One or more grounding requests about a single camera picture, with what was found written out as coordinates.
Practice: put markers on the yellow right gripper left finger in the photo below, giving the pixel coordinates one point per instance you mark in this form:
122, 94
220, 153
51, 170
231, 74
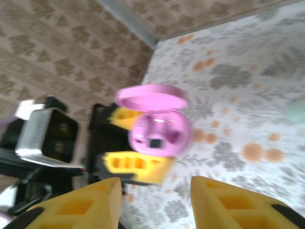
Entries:
83, 210

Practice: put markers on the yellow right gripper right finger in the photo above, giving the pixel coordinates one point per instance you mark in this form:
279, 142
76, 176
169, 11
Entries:
238, 212

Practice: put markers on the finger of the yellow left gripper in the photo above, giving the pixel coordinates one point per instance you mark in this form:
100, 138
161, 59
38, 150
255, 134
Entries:
147, 169
125, 118

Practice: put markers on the pink earbud charging case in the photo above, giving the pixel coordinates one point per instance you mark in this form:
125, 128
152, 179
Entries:
162, 133

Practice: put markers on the mint green earbud charging case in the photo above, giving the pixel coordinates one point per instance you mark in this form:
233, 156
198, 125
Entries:
297, 112

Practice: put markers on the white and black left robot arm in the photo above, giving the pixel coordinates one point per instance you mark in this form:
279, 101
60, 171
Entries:
6, 198

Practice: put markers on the floral printed tablecloth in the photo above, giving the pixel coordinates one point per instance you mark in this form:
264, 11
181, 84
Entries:
238, 107

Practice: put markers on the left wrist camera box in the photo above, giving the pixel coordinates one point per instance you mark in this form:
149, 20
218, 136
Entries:
57, 133

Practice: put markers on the aluminium corner post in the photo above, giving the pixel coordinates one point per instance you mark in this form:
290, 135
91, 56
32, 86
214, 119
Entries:
129, 21

